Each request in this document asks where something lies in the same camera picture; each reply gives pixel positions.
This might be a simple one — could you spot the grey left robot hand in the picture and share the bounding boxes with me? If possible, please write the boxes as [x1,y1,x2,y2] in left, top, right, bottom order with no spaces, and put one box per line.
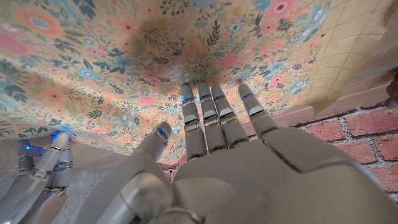
[74,82,398,224]

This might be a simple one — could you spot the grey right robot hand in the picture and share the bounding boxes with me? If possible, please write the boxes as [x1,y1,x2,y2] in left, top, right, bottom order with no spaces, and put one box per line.
[0,130,74,224]

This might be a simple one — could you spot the tan patterned cloth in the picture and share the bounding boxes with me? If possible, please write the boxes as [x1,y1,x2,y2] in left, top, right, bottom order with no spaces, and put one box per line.
[0,0,398,156]

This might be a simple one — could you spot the dark purple toy grapes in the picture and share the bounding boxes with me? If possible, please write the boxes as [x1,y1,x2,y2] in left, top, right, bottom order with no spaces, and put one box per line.
[385,72,398,108]

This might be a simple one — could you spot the red brick printed backdrop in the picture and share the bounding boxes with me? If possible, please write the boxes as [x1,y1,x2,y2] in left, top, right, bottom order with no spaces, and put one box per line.
[158,104,398,194]

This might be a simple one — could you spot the grey tape strip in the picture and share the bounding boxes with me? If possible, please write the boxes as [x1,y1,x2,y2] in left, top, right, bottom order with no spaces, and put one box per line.
[353,60,396,82]

